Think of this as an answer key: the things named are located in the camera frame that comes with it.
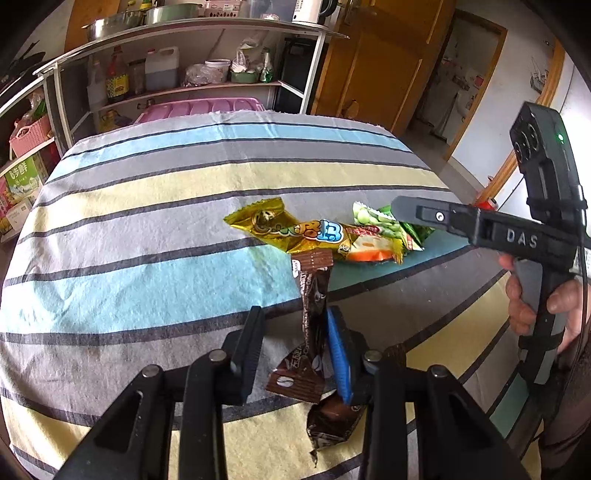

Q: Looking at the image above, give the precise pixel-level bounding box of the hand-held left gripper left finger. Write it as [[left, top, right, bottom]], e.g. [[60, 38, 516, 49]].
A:
[[53, 305, 267, 480]]

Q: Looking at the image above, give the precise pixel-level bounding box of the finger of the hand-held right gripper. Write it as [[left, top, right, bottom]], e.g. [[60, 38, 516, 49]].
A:
[[390, 195, 483, 243]]

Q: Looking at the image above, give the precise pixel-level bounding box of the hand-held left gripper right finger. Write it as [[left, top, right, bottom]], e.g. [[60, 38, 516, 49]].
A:
[[325, 305, 532, 480]]

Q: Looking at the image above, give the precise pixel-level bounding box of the green snack wrapper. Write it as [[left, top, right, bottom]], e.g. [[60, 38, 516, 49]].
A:
[[352, 202, 435, 252]]

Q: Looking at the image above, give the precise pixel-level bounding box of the brown coffee sachet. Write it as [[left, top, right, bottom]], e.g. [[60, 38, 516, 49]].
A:
[[307, 392, 365, 464], [265, 251, 335, 402]]

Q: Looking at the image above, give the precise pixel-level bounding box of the person's right forearm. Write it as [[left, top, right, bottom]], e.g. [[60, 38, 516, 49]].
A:
[[538, 323, 591, 462]]

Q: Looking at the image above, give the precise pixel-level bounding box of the person's right hand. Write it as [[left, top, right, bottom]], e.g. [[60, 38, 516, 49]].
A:
[[499, 253, 591, 354]]

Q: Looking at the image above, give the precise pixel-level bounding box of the orange snack wrapper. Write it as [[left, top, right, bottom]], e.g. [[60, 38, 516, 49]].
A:
[[344, 233, 407, 266]]

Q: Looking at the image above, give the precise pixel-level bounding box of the gold snack wrapper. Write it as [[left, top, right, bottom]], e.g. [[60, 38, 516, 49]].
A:
[[224, 198, 356, 259]]

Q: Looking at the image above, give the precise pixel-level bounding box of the wooden door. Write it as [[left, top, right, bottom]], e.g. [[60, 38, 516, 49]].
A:
[[309, 0, 458, 137]]

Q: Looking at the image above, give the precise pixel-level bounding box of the white metal shelf rack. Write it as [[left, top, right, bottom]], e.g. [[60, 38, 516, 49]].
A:
[[0, 18, 349, 167]]

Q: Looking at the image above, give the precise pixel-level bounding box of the striped tablecloth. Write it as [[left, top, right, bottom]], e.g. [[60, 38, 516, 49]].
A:
[[0, 111, 543, 480]]

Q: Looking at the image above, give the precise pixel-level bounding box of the black appliance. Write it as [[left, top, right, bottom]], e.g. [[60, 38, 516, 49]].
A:
[[277, 37, 319, 112]]

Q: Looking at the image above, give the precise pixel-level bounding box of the white kettle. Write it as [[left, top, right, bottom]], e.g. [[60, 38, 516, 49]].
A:
[[291, 0, 340, 27]]

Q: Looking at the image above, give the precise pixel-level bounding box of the white plastic bag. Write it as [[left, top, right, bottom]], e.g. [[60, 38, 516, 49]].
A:
[[231, 41, 259, 73]]

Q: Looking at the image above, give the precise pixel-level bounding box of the white lidded tub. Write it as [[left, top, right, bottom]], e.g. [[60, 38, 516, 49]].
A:
[[204, 58, 232, 84]]

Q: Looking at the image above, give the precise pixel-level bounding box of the pink plastic tray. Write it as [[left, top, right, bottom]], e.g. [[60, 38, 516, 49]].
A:
[[134, 97, 267, 124]]

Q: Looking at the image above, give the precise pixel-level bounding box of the yellow label bottle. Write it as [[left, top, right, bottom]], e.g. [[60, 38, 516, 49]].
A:
[[99, 110, 134, 132]]

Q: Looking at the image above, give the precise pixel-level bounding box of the pink plastic basket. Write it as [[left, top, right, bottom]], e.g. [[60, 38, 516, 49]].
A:
[[203, 0, 245, 18]]

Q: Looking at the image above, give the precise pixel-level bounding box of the green carton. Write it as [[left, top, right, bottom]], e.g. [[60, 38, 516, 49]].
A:
[[0, 154, 49, 204]]

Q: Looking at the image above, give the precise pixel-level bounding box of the white plastic jug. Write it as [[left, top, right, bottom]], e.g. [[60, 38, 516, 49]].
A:
[[144, 46, 181, 92]]

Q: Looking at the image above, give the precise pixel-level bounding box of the soy sauce bottle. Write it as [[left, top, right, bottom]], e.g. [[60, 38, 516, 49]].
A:
[[105, 45, 131, 103]]

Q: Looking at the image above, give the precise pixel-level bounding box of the pink woven basket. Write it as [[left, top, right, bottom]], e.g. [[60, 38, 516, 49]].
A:
[[9, 113, 55, 158]]

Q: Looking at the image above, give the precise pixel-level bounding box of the clear plastic bottle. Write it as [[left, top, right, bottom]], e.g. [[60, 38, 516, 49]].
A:
[[87, 58, 108, 112]]

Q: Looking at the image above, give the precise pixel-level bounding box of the metal basin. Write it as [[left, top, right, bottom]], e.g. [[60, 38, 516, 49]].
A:
[[145, 4, 204, 26]]

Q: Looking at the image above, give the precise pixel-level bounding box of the metal bowl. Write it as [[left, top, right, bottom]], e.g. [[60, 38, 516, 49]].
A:
[[81, 10, 146, 42]]

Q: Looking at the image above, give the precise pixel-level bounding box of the wooden cutting board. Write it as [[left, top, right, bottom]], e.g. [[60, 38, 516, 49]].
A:
[[65, 0, 127, 51]]

